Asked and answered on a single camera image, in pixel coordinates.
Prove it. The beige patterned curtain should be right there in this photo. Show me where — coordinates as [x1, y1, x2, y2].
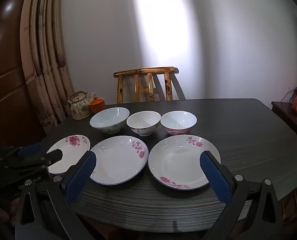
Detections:
[20, 0, 75, 128]

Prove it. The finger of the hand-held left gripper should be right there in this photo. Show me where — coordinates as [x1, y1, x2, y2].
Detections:
[4, 149, 64, 178]
[0, 144, 43, 167]

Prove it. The small white floral bowl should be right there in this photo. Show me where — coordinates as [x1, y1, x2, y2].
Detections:
[127, 110, 162, 137]

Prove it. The brown wooden door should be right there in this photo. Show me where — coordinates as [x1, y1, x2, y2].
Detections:
[0, 0, 44, 145]

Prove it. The blue cable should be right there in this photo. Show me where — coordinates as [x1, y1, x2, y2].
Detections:
[283, 87, 297, 103]

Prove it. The wooden chair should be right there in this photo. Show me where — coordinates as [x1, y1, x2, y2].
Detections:
[114, 66, 179, 104]

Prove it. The white bowl pink pattern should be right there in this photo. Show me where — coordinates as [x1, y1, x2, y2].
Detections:
[160, 110, 197, 136]

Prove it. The blue-rimmed white floral plate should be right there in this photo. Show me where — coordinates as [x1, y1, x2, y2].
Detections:
[148, 134, 221, 190]
[89, 135, 149, 186]

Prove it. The floral ceramic teapot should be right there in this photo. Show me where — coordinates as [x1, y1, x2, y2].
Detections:
[67, 91, 97, 120]

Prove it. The orange lidded cup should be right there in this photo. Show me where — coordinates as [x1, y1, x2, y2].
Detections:
[89, 97, 105, 114]

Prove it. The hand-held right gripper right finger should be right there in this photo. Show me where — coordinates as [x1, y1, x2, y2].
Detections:
[200, 151, 282, 240]

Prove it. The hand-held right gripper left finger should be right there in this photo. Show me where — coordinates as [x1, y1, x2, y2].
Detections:
[15, 151, 97, 240]

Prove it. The dark wooden side cabinet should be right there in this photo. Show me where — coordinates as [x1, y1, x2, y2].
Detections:
[271, 101, 297, 145]

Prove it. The white plate pink flower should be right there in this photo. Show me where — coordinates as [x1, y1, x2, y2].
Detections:
[47, 135, 91, 174]

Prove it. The large light blue bowl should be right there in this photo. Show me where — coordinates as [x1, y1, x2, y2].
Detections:
[90, 107, 130, 134]

